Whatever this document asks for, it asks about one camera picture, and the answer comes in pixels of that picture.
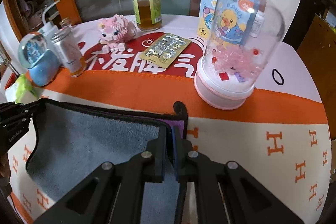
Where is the purple grey microfibre towel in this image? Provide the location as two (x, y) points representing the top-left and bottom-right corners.
(26, 99), (188, 223)

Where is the person's left hand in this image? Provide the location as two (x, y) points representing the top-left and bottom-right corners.
(0, 153), (11, 178)

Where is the green tissue pack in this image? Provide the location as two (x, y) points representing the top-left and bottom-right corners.
(5, 75), (38, 105)

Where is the blue castle snow globe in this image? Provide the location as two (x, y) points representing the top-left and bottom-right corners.
(18, 32), (60, 86)

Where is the orange cream H-pattern blanket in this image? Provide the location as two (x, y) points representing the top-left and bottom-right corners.
(4, 66), (332, 224)

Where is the silver orange metal can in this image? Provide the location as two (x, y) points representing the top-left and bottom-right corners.
(51, 28), (86, 77)

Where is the pink block cat figure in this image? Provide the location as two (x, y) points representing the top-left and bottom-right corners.
(97, 14), (137, 45)

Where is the silver pill blister pack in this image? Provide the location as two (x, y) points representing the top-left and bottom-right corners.
(139, 33), (191, 69)

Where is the pink clear dome toy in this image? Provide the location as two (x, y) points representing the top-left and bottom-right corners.
(194, 0), (285, 110)

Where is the small white pill bottle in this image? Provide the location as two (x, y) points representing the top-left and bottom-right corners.
(249, 10), (265, 38)

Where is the blue duck picture box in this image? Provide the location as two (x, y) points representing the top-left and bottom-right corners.
(197, 0), (253, 44)

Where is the white charger with cable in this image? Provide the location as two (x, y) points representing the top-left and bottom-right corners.
(38, 0), (60, 44)

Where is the black hair tie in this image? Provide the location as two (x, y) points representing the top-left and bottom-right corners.
(272, 69), (285, 86)

